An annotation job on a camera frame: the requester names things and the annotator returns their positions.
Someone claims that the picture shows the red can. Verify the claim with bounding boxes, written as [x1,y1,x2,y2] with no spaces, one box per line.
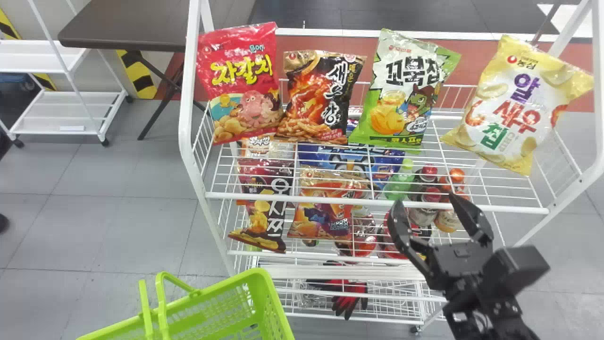
[379,210,433,261]
[336,214,378,258]

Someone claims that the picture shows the dark red snack packet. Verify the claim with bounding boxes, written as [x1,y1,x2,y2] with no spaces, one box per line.
[228,136,296,254]

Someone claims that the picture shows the dark bottle with red cap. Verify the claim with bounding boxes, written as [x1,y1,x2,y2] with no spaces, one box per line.
[410,164,440,200]

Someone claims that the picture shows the yellow and black striped post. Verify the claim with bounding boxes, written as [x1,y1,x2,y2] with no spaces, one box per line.
[115,49,158,100]
[0,7,58,92]

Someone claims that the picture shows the white shelf trolley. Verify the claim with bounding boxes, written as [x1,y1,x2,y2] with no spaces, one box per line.
[0,0,133,147]

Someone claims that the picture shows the green bottle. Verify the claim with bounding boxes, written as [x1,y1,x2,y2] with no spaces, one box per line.
[383,158,416,202]

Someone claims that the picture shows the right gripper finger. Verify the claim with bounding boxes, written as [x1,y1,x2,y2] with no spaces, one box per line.
[447,192,495,247]
[386,199,438,285]

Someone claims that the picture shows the blue snack packet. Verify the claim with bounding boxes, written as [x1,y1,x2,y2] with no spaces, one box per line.
[297,141,406,190]

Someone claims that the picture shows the green basket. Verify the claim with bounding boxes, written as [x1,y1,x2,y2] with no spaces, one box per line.
[75,267,296,340]

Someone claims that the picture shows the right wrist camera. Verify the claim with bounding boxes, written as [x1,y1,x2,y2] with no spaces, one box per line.
[480,245,551,304]

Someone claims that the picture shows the green snack packet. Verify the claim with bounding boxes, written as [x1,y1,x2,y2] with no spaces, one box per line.
[348,28,462,154]

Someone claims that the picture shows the dark side table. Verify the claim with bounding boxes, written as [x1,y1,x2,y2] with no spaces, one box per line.
[57,0,209,141]

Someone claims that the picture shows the black and orange snack packet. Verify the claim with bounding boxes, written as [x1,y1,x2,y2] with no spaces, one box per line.
[276,49,368,145]

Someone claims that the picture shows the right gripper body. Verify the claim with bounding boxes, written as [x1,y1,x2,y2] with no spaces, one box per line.
[424,241,495,292]

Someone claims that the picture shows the red gloves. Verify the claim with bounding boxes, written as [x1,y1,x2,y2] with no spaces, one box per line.
[306,278,369,321]

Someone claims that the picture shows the yellow snack packet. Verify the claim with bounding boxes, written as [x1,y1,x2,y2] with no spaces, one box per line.
[439,34,595,177]

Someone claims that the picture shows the white wire rack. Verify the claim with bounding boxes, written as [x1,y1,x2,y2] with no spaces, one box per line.
[178,0,604,336]

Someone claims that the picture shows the orange bottle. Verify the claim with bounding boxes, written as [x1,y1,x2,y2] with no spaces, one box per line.
[439,167,468,194]

